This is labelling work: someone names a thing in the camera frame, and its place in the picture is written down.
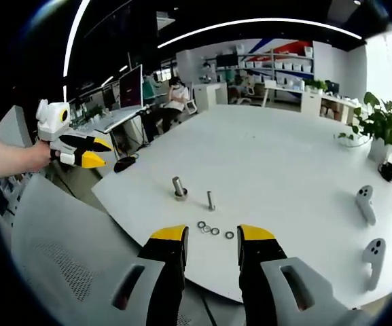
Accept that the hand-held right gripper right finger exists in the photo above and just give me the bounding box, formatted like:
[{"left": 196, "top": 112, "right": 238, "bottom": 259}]
[{"left": 236, "top": 223, "right": 359, "bottom": 326}]

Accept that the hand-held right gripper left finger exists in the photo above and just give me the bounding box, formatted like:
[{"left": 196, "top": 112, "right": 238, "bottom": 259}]
[{"left": 109, "top": 223, "right": 190, "bottom": 326}]

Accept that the large threaded steel stud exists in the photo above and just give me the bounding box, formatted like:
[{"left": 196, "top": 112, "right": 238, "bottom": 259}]
[{"left": 171, "top": 176, "right": 189, "bottom": 202}]

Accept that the person's left hand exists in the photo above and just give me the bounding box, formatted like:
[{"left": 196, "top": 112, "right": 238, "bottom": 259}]
[{"left": 29, "top": 141, "right": 61, "bottom": 173}]

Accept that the light grey panel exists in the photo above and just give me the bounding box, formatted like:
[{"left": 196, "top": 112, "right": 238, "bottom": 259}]
[{"left": 0, "top": 105, "right": 33, "bottom": 149}]

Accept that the black oval mouse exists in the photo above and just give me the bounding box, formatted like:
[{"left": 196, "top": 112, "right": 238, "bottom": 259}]
[{"left": 113, "top": 156, "right": 135, "bottom": 173}]

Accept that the white office desk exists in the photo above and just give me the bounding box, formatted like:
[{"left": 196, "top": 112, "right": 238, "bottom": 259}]
[{"left": 95, "top": 105, "right": 149, "bottom": 134}]

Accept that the computer monitor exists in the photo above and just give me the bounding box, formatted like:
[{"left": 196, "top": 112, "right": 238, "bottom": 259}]
[{"left": 118, "top": 64, "right": 145, "bottom": 109}]

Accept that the grey mesh chair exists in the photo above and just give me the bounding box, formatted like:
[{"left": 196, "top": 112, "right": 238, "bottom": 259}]
[{"left": 10, "top": 175, "right": 142, "bottom": 326}]

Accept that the curved ceiling light strip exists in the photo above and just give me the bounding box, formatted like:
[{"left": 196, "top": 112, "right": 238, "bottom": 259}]
[
  {"left": 63, "top": 0, "right": 96, "bottom": 77},
  {"left": 157, "top": 18, "right": 363, "bottom": 49}
]

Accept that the white handheld controller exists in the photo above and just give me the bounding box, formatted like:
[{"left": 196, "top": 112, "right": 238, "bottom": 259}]
[
  {"left": 355, "top": 185, "right": 376, "bottom": 226},
  {"left": 362, "top": 238, "right": 386, "bottom": 292}
]

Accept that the white cabinet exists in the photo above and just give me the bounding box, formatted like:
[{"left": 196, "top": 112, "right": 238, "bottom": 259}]
[{"left": 192, "top": 82, "right": 229, "bottom": 111}]

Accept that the small black device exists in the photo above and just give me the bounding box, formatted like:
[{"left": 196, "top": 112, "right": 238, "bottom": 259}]
[{"left": 378, "top": 162, "right": 392, "bottom": 183}]

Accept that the white plant pot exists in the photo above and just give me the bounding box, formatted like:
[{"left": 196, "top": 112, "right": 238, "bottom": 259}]
[{"left": 368, "top": 137, "right": 392, "bottom": 164}]

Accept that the low white sideboard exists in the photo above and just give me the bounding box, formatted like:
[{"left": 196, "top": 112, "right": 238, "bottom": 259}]
[{"left": 300, "top": 90, "right": 356, "bottom": 125}]

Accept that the white table with wooden legs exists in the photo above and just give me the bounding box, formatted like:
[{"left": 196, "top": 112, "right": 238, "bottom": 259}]
[{"left": 262, "top": 80, "right": 302, "bottom": 108}]

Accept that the small green plant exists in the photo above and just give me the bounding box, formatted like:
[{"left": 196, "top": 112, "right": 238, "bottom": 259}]
[{"left": 304, "top": 79, "right": 328, "bottom": 93}]

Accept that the large green potted plant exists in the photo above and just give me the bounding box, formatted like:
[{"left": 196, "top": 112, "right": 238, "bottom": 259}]
[{"left": 338, "top": 91, "right": 392, "bottom": 160}]

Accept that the storage shelf with white bins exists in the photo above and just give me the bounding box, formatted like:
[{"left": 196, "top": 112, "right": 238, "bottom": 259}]
[{"left": 238, "top": 47, "right": 315, "bottom": 84}]

